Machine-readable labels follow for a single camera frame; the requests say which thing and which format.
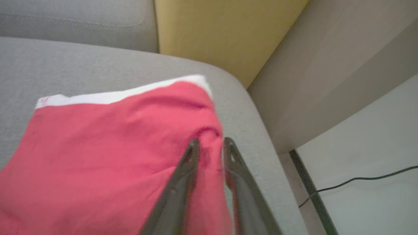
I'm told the large grey sofa seat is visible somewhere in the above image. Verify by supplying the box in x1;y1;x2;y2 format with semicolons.
0;37;309;235

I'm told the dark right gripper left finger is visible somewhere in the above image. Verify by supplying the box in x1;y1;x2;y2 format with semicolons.
140;139;200;235

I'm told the grey sofa seat cushion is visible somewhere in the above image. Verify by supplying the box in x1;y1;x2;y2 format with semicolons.
0;0;159;53

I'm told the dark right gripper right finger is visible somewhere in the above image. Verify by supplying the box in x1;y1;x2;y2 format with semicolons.
223;137;283;235

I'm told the red and white sports shirt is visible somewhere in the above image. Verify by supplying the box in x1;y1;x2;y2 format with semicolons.
0;74;234;235

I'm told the thin black floor cable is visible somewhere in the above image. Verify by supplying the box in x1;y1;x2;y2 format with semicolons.
299;166;418;208

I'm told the yellow sofa backrest cushion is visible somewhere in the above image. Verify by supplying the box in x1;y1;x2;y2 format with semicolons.
154;0;309;88

